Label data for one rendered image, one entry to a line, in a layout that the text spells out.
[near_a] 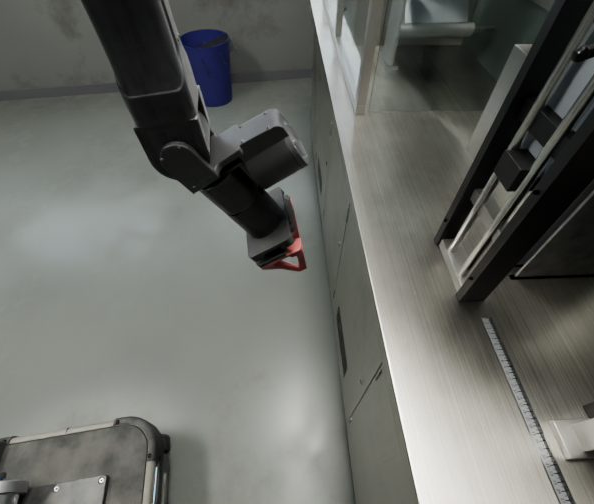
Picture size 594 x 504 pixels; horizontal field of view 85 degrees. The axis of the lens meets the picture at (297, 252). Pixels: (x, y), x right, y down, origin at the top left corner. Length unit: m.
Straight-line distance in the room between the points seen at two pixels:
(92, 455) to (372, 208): 1.15
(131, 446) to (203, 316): 0.64
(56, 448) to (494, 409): 1.27
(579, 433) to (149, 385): 1.43
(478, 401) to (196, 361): 1.23
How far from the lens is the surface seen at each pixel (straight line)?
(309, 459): 1.46
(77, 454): 1.41
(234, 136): 0.37
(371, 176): 0.91
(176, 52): 0.32
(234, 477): 1.47
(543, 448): 0.66
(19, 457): 1.50
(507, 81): 0.98
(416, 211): 0.84
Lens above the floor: 1.45
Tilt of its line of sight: 52 degrees down
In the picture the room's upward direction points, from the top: straight up
